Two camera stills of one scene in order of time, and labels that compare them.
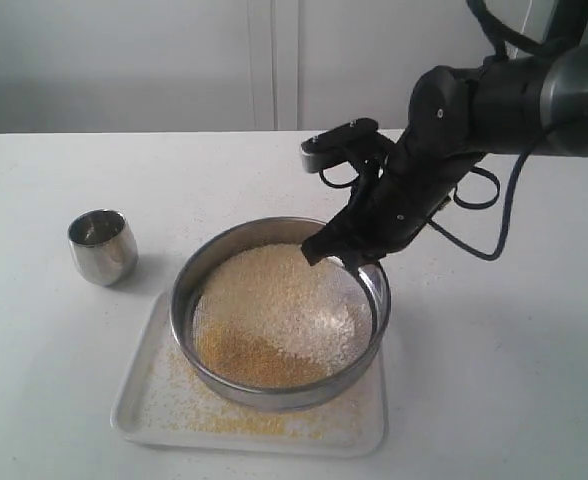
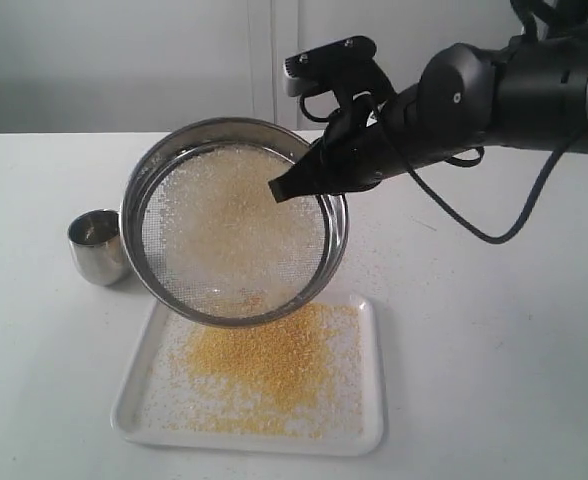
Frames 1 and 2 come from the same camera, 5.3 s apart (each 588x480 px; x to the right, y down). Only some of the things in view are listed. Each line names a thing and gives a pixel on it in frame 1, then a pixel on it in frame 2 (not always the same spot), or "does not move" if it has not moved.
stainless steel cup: (104, 247) does not move
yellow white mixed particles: (265, 317) → (221, 243)
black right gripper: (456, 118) → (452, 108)
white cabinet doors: (212, 65) does not move
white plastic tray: (157, 409) does not move
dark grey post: (567, 25) does not move
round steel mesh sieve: (256, 326) → (206, 237)
